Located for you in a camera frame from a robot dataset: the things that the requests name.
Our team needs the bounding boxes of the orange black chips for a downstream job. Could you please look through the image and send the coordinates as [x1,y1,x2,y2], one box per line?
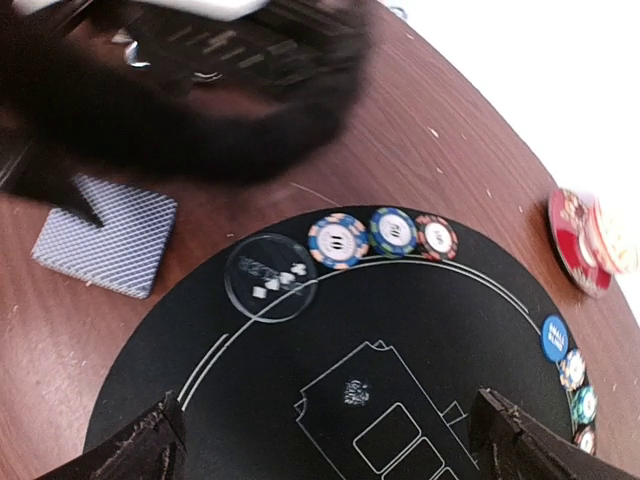
[573,425,596,455]
[415,214,459,261]

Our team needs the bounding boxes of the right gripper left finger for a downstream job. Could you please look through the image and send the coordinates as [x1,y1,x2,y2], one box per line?
[41,391,186,480]

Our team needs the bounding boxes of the blue cream chips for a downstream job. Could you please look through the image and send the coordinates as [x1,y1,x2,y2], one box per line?
[559,348,586,392]
[308,213,369,270]

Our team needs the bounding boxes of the dark red saucer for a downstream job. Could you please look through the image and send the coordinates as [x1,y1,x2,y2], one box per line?
[547,188,612,298]

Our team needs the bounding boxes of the red white patterned bowl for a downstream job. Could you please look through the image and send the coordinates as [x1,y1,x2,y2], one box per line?
[593,197,639,275]

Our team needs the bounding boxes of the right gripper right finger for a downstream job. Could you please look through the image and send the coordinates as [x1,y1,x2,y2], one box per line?
[469,388,634,480]

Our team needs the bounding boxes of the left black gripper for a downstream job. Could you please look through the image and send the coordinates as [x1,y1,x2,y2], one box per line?
[1,1,371,225]

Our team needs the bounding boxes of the black round poker mat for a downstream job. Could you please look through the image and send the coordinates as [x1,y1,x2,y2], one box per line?
[85,212,574,479]

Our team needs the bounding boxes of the grey playing card deck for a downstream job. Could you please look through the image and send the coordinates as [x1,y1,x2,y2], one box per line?
[31,175,177,299]

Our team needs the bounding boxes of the green chips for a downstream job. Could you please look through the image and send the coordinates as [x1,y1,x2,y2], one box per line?
[571,385,598,424]
[369,207,417,258]

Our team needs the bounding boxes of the blue small blind button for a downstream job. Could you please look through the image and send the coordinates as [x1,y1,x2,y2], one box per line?
[540,315,569,363]

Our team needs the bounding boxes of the grey dealer button disc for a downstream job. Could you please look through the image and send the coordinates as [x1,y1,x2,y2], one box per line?
[224,233,317,324]

